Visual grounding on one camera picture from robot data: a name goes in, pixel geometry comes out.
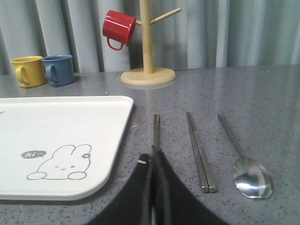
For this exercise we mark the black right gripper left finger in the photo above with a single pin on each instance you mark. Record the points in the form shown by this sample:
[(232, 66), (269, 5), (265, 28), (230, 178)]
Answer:
[(126, 207)]

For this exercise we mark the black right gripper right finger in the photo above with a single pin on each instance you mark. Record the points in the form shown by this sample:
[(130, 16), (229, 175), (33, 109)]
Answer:
[(174, 204)]

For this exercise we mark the steel chopstick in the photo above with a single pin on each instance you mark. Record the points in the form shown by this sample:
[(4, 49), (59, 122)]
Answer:
[(207, 170), (202, 177)]

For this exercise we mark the steel spoon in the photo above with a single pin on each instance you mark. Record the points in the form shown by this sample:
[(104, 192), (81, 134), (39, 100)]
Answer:
[(251, 178)]

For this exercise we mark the steel fork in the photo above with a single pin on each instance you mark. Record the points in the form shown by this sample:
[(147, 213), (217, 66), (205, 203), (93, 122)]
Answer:
[(156, 130)]

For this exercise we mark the cream rabbit tray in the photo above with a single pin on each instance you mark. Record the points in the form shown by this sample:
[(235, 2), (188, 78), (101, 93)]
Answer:
[(59, 148)]

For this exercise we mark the wooden mug tree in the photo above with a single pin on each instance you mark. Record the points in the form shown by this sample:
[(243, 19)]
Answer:
[(149, 74)]

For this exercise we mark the blue mug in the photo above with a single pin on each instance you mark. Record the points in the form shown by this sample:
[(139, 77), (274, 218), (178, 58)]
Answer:
[(59, 69)]

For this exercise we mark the yellow mug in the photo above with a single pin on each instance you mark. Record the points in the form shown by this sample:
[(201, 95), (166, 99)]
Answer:
[(29, 71)]

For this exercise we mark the red mug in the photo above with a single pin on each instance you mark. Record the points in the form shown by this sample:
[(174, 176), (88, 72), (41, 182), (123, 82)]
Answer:
[(119, 27)]

